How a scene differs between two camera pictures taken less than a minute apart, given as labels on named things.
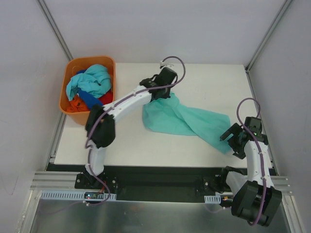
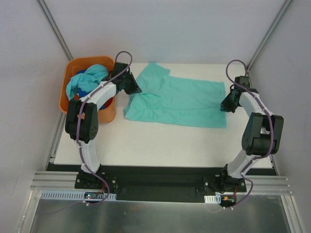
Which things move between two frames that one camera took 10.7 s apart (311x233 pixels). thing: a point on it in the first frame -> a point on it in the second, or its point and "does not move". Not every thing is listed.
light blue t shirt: (95, 80) does not move
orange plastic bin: (72, 66) does not move
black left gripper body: (162, 91) -> (131, 83)
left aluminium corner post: (54, 27) does not move
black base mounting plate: (163, 184) does not move
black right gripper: (233, 140) -> (230, 101)
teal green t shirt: (167, 115) -> (168, 99)
